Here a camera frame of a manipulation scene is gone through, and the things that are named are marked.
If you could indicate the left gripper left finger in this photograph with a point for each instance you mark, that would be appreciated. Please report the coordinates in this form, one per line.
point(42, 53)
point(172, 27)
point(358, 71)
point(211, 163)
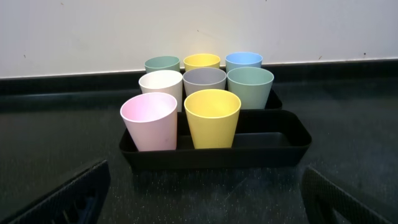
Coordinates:
point(62, 202)

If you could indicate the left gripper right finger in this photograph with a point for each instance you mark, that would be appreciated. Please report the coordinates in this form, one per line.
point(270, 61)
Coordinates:
point(329, 202)

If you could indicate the black tray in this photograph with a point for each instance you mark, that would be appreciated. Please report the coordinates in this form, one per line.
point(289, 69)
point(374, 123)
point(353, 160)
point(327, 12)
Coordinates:
point(264, 155)

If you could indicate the pink cup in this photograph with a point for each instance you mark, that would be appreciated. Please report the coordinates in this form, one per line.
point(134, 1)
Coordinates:
point(149, 124)

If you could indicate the green cup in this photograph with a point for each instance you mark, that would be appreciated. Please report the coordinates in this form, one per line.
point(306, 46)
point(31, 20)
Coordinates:
point(161, 63)
point(250, 87)

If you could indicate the yellow cup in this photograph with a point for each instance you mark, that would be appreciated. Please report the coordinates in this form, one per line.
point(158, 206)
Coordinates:
point(211, 124)
point(201, 60)

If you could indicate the white cup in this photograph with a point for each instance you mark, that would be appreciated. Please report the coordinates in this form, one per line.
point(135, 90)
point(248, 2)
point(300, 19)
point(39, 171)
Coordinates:
point(160, 82)

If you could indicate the blue cup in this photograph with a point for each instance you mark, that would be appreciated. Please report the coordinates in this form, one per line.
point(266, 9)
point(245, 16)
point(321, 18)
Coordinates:
point(243, 59)

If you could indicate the grey cup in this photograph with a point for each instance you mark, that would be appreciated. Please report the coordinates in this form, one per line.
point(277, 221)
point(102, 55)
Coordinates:
point(203, 77)

